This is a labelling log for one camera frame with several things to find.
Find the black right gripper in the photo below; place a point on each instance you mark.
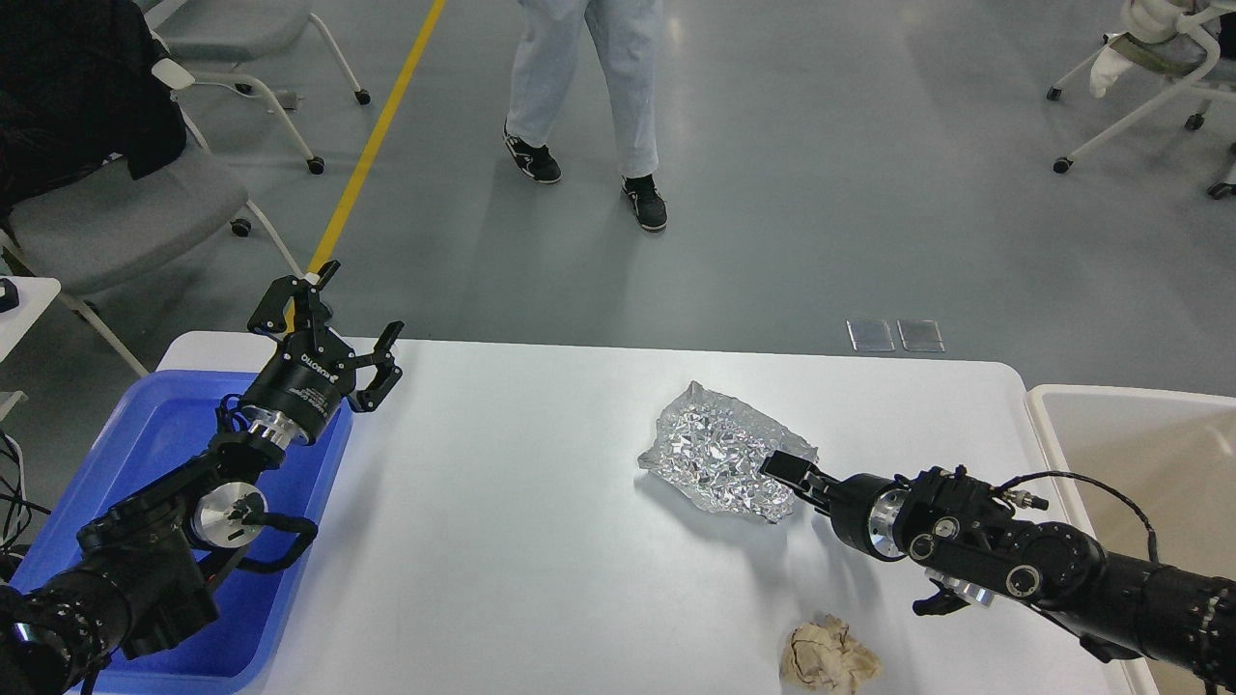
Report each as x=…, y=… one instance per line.
x=862, y=509

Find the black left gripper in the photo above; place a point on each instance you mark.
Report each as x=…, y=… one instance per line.
x=305, y=383

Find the silver foil wrapper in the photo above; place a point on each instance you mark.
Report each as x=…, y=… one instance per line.
x=710, y=446

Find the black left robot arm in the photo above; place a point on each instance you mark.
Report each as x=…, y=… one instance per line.
x=151, y=564

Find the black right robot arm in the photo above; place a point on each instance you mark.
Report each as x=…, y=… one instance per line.
x=964, y=533

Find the left metal floor plate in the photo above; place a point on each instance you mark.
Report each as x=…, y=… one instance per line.
x=870, y=336

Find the metal floor plate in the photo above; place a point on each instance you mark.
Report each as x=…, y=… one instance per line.
x=921, y=336
x=870, y=336

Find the blue plastic bin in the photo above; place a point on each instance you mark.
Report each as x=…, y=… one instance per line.
x=164, y=420

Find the crumpled beige paper ball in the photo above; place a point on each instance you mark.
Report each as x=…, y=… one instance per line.
x=824, y=656

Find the right metal floor plate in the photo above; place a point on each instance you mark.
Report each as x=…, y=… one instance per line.
x=921, y=336

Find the grey office chair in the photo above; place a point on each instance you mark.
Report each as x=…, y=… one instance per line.
x=105, y=229

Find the white side table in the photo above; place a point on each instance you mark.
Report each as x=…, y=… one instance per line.
x=25, y=299

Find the white chair top left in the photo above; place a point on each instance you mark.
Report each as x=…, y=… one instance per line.
x=239, y=32

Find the beige plastic bin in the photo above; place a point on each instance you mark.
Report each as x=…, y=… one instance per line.
x=1173, y=453

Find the black jacket on chair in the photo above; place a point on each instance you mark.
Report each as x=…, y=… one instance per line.
x=77, y=88

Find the white chair right background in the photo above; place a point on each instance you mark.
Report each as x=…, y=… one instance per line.
x=1188, y=43

